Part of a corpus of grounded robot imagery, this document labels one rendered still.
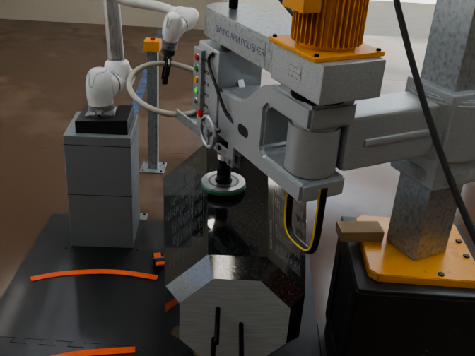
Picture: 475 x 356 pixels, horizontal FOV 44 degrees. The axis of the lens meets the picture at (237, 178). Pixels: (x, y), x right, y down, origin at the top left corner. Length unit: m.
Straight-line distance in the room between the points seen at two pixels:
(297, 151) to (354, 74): 0.35
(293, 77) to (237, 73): 0.61
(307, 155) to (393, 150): 0.38
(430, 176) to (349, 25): 0.82
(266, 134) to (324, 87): 0.48
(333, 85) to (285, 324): 1.09
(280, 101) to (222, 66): 0.48
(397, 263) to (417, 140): 0.60
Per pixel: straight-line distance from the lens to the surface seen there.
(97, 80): 3.65
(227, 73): 2.55
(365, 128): 2.18
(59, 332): 3.40
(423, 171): 2.52
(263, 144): 2.31
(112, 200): 3.81
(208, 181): 2.87
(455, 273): 2.74
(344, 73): 1.92
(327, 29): 1.95
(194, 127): 2.96
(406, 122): 2.30
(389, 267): 2.66
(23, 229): 4.31
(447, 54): 2.43
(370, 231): 2.79
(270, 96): 2.19
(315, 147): 2.08
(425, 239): 2.71
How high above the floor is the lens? 2.26
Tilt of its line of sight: 27 degrees down
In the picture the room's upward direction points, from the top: 4 degrees clockwise
